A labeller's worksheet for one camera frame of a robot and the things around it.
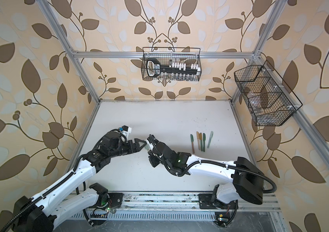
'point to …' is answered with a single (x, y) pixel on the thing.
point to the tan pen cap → (201, 137)
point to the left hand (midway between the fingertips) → (143, 143)
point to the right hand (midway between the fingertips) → (149, 153)
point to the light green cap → (146, 147)
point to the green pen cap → (191, 137)
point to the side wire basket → (271, 101)
